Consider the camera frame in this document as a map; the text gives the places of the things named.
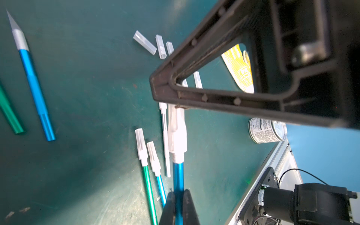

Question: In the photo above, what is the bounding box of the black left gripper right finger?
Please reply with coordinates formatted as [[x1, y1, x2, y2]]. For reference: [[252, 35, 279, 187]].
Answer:
[[182, 189, 200, 225]]

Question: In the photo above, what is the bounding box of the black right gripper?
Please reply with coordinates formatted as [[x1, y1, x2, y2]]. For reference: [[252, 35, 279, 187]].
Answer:
[[150, 1, 360, 129]]

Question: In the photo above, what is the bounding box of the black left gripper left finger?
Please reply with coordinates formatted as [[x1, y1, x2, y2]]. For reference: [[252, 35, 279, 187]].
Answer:
[[159, 192, 175, 225]]

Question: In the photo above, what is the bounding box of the short blue carving knife capped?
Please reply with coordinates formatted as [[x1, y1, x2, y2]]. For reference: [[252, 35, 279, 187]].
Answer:
[[168, 104, 188, 225]]

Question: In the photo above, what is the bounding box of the green carving knife capped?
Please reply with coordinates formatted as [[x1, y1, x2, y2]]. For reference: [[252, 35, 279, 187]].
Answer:
[[1, 87, 24, 134], [135, 128, 158, 225]]

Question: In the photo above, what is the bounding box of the translucent white knife cap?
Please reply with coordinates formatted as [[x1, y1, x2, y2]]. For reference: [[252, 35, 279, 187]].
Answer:
[[133, 31, 157, 55]]

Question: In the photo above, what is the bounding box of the yellow work glove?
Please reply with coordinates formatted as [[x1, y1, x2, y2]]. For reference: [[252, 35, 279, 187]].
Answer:
[[221, 43, 255, 94]]

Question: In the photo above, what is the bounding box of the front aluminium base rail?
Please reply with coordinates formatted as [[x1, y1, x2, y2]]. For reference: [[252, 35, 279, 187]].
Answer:
[[225, 140, 303, 225]]

